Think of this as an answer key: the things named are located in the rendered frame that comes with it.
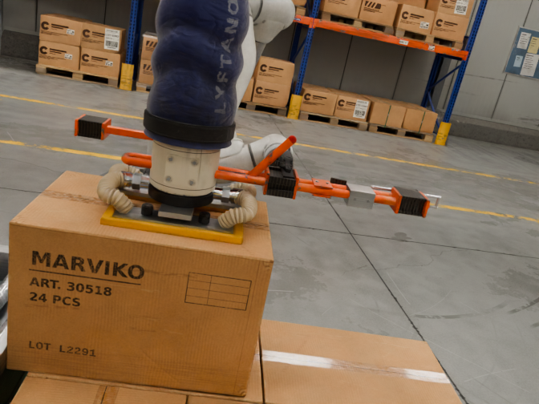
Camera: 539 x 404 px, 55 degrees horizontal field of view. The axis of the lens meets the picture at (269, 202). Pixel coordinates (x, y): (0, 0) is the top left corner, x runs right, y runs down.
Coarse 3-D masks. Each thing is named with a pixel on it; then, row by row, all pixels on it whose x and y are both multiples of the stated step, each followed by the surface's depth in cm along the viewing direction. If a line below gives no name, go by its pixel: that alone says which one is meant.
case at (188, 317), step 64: (64, 192) 136; (64, 256) 118; (128, 256) 119; (192, 256) 120; (256, 256) 121; (64, 320) 124; (128, 320) 125; (192, 320) 125; (256, 320) 126; (192, 384) 132
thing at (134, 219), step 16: (112, 208) 127; (144, 208) 125; (112, 224) 122; (128, 224) 122; (144, 224) 122; (160, 224) 123; (176, 224) 124; (192, 224) 126; (208, 224) 127; (240, 224) 132; (224, 240) 125; (240, 240) 125
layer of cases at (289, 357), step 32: (256, 352) 154; (288, 352) 158; (320, 352) 161; (352, 352) 164; (384, 352) 168; (416, 352) 172; (32, 384) 125; (64, 384) 127; (96, 384) 130; (128, 384) 131; (256, 384) 141; (288, 384) 144; (320, 384) 146; (352, 384) 149; (384, 384) 152; (416, 384) 155; (448, 384) 159
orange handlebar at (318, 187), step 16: (112, 128) 154; (128, 128) 155; (128, 160) 129; (144, 160) 129; (224, 176) 131; (240, 176) 131; (256, 176) 132; (320, 192) 134; (336, 192) 134; (384, 192) 140
